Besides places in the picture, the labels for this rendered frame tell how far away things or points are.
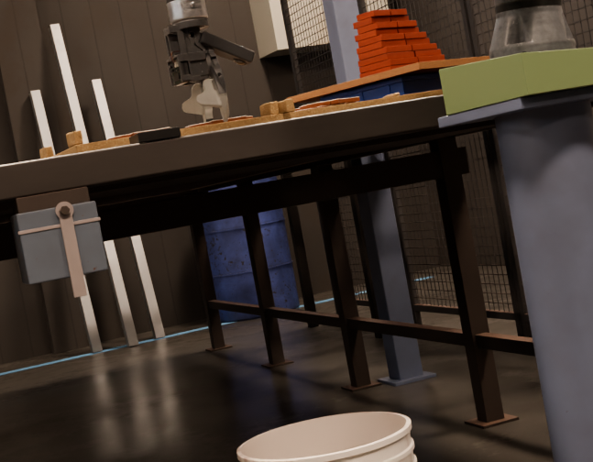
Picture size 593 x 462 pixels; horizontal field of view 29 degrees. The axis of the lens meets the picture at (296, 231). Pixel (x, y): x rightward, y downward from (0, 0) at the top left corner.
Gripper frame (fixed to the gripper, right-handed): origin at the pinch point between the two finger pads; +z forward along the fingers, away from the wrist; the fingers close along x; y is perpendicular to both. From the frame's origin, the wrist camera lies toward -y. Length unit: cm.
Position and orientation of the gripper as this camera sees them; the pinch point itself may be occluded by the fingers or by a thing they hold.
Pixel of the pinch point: (219, 122)
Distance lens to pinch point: 228.3
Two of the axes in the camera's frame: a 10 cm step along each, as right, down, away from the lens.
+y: -9.0, 1.9, -3.9
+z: 1.9, 9.8, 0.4
